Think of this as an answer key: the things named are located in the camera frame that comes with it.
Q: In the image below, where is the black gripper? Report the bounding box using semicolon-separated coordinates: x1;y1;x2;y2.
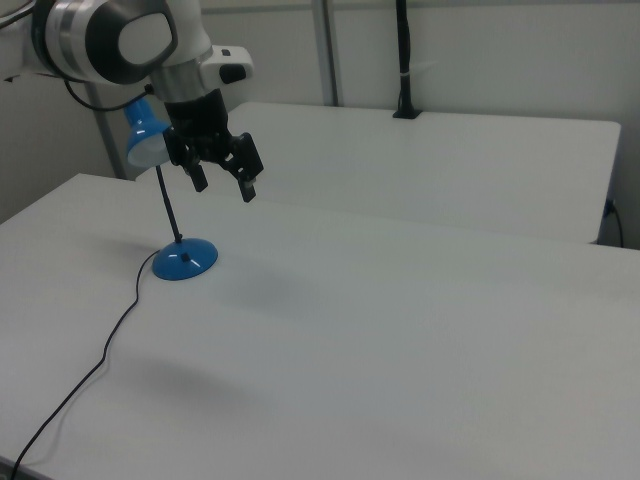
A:
163;88;265;204

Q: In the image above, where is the blue gooseneck desk lamp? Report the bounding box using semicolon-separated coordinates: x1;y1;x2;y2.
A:
122;96;220;283

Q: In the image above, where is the white rounded-corner side table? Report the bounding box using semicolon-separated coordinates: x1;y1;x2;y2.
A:
133;101;623;246

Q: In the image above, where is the grey metal partition post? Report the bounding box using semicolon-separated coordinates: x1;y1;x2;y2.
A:
310;0;347;108
88;82;129;180

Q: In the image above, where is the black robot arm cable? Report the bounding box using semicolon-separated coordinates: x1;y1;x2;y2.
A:
63;79;154;113

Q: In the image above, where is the black lamp power cable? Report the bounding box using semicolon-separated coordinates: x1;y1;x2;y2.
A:
8;249;162;480

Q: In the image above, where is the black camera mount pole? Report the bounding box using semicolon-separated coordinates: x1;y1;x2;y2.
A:
391;0;424;121

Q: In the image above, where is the black hanging cable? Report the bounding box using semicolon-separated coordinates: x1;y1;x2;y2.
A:
603;198;626;249

